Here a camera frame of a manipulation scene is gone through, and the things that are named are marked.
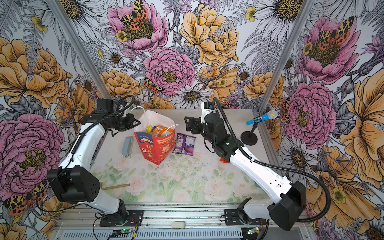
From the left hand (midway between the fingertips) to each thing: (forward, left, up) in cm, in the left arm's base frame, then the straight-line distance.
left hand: (140, 127), depth 81 cm
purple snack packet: (+2, -23, -21) cm, 31 cm away
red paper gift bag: (-9, -8, -8) cm, 15 cm away
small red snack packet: (-10, -47, -21) cm, 52 cm away
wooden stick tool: (-23, +15, -23) cm, 36 cm away
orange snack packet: (+4, -8, -9) cm, 13 cm away
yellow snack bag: (+6, -2, -9) cm, 11 cm away
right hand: (-5, -28, +8) cm, 29 cm away
